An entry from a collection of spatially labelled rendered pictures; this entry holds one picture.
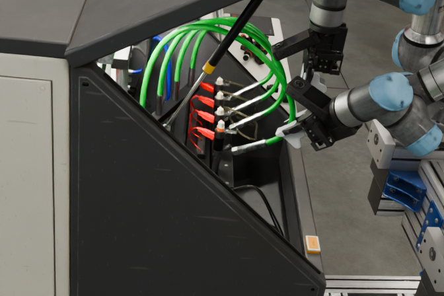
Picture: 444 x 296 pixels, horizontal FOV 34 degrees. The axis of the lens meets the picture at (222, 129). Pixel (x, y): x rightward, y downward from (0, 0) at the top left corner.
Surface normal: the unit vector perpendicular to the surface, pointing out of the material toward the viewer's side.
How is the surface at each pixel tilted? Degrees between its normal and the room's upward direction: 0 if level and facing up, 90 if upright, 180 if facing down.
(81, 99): 90
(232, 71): 90
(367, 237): 0
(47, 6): 0
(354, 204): 0
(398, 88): 45
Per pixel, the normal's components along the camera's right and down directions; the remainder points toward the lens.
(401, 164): 0.10, 0.55
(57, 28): 0.11, -0.84
